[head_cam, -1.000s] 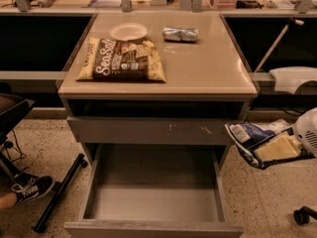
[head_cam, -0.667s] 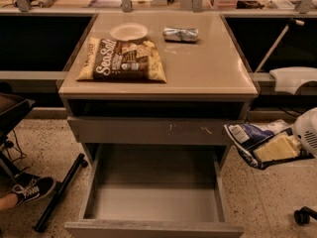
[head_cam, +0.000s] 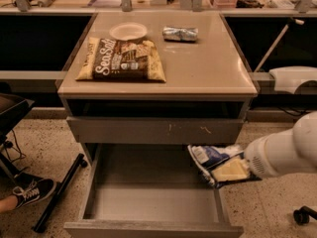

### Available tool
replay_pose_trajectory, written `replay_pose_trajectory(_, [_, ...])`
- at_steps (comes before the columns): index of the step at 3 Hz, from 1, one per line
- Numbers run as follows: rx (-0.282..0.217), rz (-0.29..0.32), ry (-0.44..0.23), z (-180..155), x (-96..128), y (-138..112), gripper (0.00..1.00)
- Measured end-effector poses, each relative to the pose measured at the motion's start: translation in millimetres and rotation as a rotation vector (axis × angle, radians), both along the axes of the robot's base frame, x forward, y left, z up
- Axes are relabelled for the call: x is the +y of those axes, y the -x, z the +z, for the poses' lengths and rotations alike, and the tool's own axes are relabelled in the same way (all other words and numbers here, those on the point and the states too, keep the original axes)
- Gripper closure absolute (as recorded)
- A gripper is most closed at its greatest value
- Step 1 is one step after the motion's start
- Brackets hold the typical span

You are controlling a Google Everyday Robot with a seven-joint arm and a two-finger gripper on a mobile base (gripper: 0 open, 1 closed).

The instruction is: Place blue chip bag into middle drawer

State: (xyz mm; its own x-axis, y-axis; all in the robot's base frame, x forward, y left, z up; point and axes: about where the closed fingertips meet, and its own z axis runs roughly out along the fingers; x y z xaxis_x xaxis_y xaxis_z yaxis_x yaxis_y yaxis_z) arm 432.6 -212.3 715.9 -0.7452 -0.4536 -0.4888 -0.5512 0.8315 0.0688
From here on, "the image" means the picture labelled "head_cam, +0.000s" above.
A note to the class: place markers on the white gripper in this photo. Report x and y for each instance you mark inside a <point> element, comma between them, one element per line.
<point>261,158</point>

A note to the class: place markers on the blue chip bag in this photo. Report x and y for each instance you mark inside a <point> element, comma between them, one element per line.
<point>207,158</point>

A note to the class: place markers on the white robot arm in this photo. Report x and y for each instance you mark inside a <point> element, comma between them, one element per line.
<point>288,152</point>

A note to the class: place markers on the open bottom drawer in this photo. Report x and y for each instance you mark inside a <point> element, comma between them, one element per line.
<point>149,191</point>

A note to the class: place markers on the grey drawer cabinet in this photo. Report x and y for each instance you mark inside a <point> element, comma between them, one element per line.
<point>206,79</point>

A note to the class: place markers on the silver foil snack bag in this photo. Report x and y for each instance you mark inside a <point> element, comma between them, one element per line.
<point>178,34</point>

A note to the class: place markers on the closed middle drawer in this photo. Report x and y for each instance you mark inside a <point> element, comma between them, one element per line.
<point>165,131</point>

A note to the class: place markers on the brown sea salt snack bag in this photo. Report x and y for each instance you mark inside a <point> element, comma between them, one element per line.
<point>109,59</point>

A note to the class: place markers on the black caster wheel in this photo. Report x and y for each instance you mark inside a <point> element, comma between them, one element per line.
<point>303,215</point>

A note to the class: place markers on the white curved robot part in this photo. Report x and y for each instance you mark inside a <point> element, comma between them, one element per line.
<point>290,78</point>

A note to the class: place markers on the white stick tool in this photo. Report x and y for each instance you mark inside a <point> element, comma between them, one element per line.
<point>291,21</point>

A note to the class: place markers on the black chair base leg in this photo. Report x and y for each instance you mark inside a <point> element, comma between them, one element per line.
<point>79,161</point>

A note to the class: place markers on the white paper plate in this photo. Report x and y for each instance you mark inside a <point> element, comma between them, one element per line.
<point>128,31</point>

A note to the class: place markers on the black sneaker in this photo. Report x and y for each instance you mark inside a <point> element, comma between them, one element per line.
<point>36,191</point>

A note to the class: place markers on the black chair seat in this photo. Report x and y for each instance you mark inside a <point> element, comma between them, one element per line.
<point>13,109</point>

